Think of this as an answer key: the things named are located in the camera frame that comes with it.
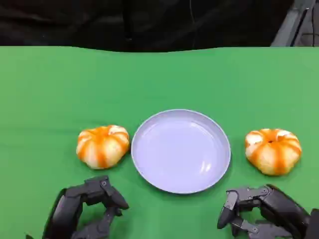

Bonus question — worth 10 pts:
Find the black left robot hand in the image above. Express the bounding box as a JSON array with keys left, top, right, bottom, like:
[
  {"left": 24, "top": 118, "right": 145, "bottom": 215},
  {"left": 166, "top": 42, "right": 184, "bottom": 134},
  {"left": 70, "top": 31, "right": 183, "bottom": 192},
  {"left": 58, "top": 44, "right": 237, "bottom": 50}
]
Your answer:
[{"left": 41, "top": 175, "right": 130, "bottom": 239}]

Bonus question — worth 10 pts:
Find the grey metal frame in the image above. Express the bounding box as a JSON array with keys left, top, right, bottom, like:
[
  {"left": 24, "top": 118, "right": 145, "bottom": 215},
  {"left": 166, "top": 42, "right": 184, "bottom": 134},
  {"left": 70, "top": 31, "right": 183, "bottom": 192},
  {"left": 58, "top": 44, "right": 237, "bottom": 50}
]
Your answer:
[{"left": 270, "top": 0, "right": 319, "bottom": 47}]

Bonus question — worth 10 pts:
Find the orange and white bread roll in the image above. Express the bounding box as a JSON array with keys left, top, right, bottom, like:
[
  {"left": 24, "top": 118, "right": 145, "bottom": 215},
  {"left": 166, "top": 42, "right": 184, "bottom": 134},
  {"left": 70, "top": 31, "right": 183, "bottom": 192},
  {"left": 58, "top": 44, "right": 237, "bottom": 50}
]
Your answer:
[
  {"left": 76, "top": 124, "right": 131, "bottom": 170},
  {"left": 244, "top": 128, "right": 303, "bottom": 177}
]

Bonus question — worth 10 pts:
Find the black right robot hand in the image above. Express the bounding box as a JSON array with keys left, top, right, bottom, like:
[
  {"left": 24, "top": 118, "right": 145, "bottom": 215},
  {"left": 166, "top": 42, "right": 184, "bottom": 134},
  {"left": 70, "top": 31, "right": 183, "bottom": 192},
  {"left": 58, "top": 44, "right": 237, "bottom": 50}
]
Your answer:
[{"left": 216, "top": 184, "right": 312, "bottom": 239}]

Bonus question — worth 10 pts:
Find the black backdrop curtain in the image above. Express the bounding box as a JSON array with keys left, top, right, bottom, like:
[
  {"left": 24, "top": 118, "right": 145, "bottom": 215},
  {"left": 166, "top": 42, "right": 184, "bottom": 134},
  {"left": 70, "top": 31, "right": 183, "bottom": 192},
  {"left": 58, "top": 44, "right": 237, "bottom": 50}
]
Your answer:
[{"left": 0, "top": 0, "right": 295, "bottom": 53}]

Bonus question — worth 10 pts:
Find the lilac plate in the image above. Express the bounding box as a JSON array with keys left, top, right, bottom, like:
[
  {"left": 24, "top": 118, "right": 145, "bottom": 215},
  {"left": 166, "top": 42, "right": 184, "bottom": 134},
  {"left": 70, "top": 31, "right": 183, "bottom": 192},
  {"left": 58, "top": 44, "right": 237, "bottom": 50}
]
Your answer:
[{"left": 131, "top": 109, "right": 232, "bottom": 194}]

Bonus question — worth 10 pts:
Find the green table cloth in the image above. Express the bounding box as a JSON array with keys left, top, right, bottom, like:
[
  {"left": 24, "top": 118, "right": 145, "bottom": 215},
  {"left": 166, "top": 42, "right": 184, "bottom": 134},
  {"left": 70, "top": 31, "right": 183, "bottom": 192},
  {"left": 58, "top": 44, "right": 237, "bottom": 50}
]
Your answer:
[{"left": 0, "top": 46, "right": 319, "bottom": 239}]

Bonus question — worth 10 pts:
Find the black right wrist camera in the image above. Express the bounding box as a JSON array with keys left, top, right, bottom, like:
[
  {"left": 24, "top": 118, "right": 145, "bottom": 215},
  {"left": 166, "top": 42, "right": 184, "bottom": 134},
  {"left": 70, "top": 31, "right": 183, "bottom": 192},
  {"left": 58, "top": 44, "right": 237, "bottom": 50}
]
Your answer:
[{"left": 303, "top": 208, "right": 319, "bottom": 239}]

